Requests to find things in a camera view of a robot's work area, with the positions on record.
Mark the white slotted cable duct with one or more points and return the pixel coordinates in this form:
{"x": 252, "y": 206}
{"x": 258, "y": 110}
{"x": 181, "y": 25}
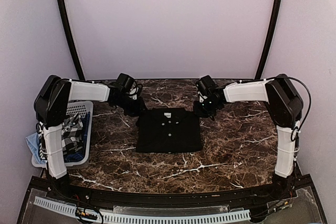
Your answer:
{"x": 141, "y": 215}

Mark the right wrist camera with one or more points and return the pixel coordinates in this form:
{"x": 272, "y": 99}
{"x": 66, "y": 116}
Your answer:
{"x": 201, "y": 97}

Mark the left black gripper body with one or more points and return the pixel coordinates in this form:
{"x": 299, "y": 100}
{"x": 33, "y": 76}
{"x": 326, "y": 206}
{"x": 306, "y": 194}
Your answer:
{"x": 132, "y": 107}

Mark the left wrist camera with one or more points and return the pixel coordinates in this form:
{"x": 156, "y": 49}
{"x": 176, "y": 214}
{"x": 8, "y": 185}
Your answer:
{"x": 136, "y": 91}

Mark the light blue shirt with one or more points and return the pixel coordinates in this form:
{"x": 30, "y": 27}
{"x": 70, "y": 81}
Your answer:
{"x": 33, "y": 144}

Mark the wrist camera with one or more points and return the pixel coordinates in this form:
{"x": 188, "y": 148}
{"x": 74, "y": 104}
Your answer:
{"x": 201, "y": 97}
{"x": 136, "y": 91}

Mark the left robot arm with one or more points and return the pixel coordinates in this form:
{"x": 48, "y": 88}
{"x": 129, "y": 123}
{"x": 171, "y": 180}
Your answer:
{"x": 52, "y": 103}

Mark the right black frame post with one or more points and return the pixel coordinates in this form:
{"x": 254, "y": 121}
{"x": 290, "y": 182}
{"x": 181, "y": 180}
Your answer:
{"x": 268, "y": 39}

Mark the black front rail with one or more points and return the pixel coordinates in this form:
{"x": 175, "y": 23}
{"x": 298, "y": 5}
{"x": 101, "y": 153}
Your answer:
{"x": 254, "y": 197}

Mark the black white plaid shirt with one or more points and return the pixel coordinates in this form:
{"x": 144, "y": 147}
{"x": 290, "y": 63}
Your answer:
{"x": 69, "y": 134}

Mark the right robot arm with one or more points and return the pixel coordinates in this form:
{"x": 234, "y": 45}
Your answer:
{"x": 283, "y": 102}

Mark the grey plastic laundry basket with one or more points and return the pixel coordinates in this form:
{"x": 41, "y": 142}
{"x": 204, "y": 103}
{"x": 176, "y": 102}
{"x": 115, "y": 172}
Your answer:
{"x": 75, "y": 135}

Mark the dark blue shirt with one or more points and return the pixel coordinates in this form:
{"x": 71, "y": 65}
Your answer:
{"x": 76, "y": 153}

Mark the black long sleeve shirt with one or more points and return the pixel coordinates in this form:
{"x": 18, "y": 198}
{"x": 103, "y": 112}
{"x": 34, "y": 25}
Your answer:
{"x": 170, "y": 130}

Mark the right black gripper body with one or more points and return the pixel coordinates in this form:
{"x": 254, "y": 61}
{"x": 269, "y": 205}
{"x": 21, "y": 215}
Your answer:
{"x": 206, "y": 109}

